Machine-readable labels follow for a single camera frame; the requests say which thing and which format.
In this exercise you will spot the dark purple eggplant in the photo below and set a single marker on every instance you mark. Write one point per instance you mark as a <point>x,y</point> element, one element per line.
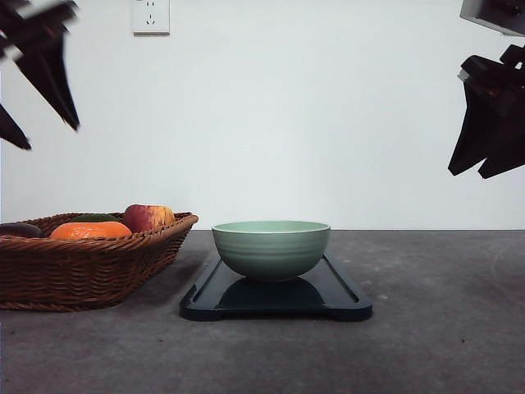
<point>20,229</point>

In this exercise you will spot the light green bowl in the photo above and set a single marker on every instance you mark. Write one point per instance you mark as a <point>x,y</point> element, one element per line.
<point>270,250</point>

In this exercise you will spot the red yellow apple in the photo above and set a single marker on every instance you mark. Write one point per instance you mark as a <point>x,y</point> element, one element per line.
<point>143,217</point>

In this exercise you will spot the grey camera box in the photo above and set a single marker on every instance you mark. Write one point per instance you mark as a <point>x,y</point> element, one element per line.
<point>505,16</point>

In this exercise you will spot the orange tangerine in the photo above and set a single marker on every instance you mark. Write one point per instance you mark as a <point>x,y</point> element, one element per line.
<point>90,230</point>

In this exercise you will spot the dark green avocado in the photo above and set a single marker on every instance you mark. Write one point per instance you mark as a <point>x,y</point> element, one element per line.
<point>93,217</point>

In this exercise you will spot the dark blue rectangular tray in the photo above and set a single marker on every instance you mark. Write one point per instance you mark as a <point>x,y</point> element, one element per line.
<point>325,293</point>

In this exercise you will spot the white wall power socket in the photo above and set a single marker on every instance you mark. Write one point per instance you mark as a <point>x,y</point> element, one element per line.
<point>150,19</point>

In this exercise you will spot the brown wicker basket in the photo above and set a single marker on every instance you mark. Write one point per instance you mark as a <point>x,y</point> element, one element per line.
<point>85,265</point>

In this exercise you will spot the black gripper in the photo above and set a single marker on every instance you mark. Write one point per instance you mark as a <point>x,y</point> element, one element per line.
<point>493,130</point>
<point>39,40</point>

